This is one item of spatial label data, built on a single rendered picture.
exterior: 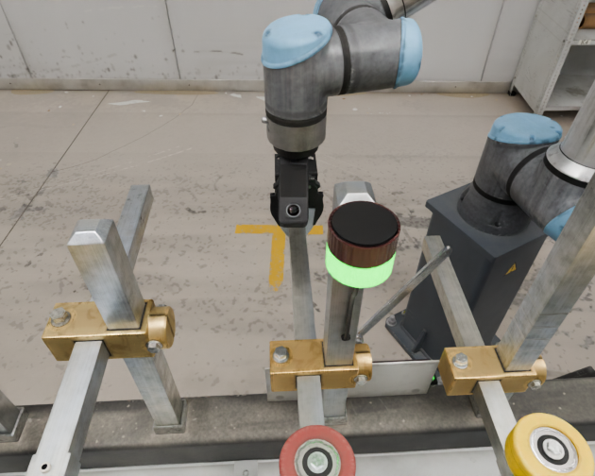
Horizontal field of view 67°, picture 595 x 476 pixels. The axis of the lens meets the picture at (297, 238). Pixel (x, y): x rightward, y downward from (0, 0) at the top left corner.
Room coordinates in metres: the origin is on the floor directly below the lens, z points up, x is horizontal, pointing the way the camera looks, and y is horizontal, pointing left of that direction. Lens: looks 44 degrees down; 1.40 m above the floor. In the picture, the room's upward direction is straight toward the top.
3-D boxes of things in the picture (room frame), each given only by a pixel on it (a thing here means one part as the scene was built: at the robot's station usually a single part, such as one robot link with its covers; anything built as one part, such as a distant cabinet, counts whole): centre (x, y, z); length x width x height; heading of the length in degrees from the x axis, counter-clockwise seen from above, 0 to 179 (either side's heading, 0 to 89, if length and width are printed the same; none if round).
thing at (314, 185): (0.62, 0.00, 0.97); 0.09 x 0.08 x 0.12; 3
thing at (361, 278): (0.28, -0.06, 1.11); 0.06 x 0.06 x 0.02
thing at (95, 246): (0.31, 0.20, 0.87); 0.04 x 0.04 x 0.48; 3
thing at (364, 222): (0.28, -0.06, 1.04); 0.06 x 0.06 x 0.22; 3
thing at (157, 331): (0.31, 0.22, 0.95); 0.14 x 0.06 x 0.05; 93
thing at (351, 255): (0.28, -0.06, 1.14); 0.06 x 0.06 x 0.02
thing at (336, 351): (0.33, -0.05, 0.91); 0.04 x 0.04 x 0.48; 3
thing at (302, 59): (0.60, 0.00, 1.14); 0.10 x 0.09 x 0.12; 105
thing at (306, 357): (0.32, -0.03, 0.85); 0.14 x 0.06 x 0.05; 93
